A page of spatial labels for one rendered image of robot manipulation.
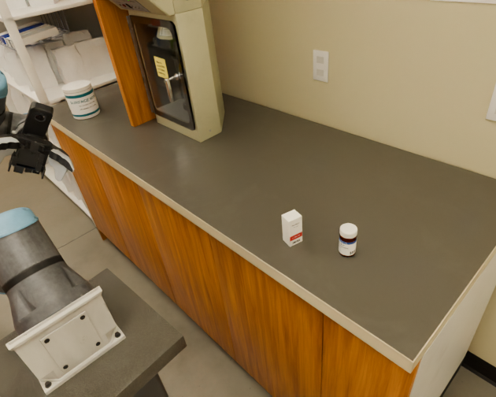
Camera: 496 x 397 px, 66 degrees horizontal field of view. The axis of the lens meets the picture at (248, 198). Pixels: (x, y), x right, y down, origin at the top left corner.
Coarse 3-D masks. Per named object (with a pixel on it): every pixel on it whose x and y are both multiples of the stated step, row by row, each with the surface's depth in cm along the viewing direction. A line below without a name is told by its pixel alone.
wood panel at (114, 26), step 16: (96, 0) 140; (112, 16) 145; (112, 32) 148; (128, 32) 152; (112, 48) 150; (128, 48) 155; (128, 64) 157; (128, 80) 160; (128, 96) 162; (144, 96) 167; (128, 112) 166; (144, 112) 170
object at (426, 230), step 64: (64, 128) 178; (128, 128) 169; (256, 128) 156; (320, 128) 151; (192, 192) 124; (256, 192) 120; (320, 192) 117; (384, 192) 114; (448, 192) 111; (256, 256) 98; (320, 256) 96; (384, 256) 94; (448, 256) 91; (384, 320) 79
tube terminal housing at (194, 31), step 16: (176, 0) 122; (192, 0) 126; (208, 0) 145; (144, 16) 137; (160, 16) 130; (176, 16) 124; (192, 16) 128; (208, 16) 142; (192, 32) 130; (208, 32) 139; (192, 48) 132; (208, 48) 137; (192, 64) 135; (208, 64) 140; (192, 80) 138; (208, 80) 142; (192, 96) 140; (208, 96) 145; (208, 112) 148; (224, 112) 172; (176, 128) 160; (208, 128) 151
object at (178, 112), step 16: (144, 32) 140; (160, 32) 133; (144, 48) 146; (160, 48) 138; (176, 48) 130; (144, 64) 152; (176, 64) 134; (160, 80) 149; (176, 80) 140; (160, 96) 155; (176, 96) 145; (160, 112) 162; (176, 112) 151; (192, 128) 148
